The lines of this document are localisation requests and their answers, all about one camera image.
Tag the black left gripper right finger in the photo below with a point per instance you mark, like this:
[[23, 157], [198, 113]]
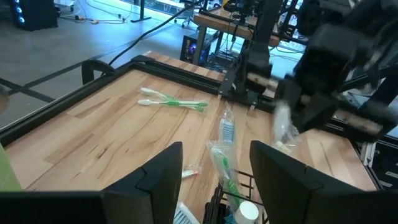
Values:
[[289, 196]]

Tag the orange toothbrush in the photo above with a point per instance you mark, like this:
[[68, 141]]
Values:
[[227, 130]]

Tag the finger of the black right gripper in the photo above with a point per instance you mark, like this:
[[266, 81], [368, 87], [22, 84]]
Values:
[[290, 90], [314, 112]]

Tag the black computer purple light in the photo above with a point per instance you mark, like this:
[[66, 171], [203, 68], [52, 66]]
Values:
[[191, 49]]

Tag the small orange wrapped item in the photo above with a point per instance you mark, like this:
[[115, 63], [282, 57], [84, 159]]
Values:
[[189, 172]]

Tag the blue mouthwash bottle white cap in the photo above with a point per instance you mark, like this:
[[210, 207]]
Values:
[[245, 213]]

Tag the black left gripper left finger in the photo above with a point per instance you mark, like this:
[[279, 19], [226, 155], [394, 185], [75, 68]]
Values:
[[149, 196]]

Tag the black aluminium table frame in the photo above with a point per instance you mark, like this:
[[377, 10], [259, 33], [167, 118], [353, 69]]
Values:
[[62, 104]]

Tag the black computer tower blue lights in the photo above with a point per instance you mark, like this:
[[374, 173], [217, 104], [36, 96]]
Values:
[[31, 14]]

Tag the wooden workbench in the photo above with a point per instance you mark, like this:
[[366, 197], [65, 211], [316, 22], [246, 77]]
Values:
[[217, 23]]

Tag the white toothbrush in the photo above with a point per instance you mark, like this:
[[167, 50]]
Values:
[[282, 121]]

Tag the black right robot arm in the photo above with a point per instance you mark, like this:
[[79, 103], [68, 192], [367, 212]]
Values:
[[326, 15]]

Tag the green toothbrush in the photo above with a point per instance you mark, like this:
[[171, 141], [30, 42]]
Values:
[[174, 102], [225, 165]]

